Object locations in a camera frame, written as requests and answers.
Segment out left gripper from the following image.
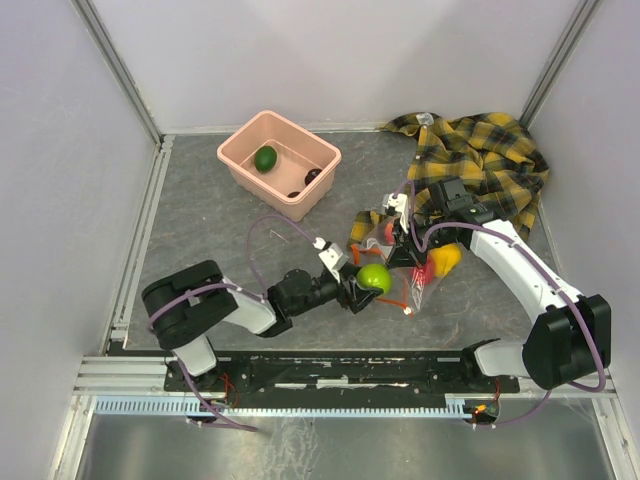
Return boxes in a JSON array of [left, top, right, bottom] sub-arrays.
[[290, 261, 382, 316]]

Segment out pink plastic bin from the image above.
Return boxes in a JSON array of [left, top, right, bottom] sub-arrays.
[[217, 110, 342, 222]]

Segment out clear zip top bag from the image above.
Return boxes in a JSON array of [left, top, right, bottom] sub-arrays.
[[351, 218, 441, 316]]

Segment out green fake apple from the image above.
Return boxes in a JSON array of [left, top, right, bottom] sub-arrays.
[[356, 263, 392, 294]]

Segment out yellow plaid shirt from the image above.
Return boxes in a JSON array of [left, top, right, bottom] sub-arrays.
[[349, 112, 551, 246]]

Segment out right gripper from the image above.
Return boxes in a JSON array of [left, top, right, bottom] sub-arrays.
[[384, 214, 457, 270]]

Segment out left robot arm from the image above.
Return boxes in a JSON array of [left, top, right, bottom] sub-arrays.
[[141, 260, 392, 390]]

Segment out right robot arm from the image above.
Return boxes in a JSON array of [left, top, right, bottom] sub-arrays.
[[383, 177, 611, 393]]

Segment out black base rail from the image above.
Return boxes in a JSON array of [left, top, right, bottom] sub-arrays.
[[194, 349, 520, 410]]

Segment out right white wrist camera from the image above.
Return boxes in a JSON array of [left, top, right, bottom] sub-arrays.
[[382, 193, 410, 233]]

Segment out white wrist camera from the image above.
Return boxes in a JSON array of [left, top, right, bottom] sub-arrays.
[[313, 237, 349, 281], [382, 193, 410, 233]]

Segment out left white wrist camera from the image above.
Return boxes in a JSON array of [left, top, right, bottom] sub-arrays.
[[313, 237, 349, 281]]

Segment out dark green fake avocado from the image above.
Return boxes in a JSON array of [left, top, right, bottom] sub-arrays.
[[253, 145, 278, 173]]

